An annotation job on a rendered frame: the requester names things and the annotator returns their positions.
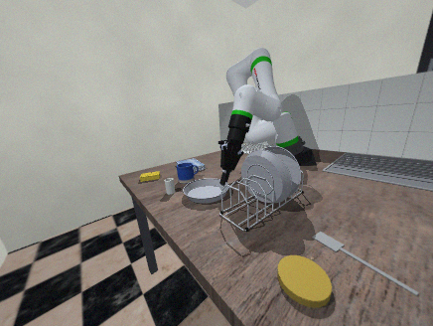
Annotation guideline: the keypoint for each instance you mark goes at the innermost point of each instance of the white tiled wall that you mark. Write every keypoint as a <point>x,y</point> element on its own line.
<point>387,117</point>

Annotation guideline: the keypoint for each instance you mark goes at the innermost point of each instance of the yellow sponge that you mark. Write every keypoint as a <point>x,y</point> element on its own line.
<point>150,176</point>

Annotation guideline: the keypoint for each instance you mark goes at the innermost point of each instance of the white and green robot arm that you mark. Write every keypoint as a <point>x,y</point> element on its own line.
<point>262,101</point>

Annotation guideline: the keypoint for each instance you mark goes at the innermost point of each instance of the grey ribbed draining mat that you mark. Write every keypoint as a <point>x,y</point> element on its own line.
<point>247,148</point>

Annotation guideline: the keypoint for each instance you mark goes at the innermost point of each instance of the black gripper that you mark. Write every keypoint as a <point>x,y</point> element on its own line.
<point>231,152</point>

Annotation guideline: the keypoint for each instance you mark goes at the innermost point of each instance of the blue mug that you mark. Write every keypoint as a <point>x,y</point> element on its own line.
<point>186,172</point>

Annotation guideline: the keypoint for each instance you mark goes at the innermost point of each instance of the yellow flat round disc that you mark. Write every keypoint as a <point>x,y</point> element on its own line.
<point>304,281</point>

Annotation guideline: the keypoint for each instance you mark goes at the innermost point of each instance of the blue checked towel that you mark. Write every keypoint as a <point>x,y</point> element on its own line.
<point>194,162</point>

